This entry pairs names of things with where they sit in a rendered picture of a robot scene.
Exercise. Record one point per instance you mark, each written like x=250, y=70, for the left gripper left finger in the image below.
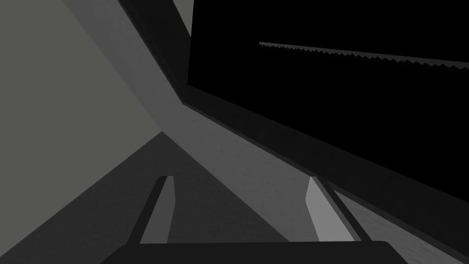
x=157, y=216

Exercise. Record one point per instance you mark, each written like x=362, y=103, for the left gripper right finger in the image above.
x=331, y=220

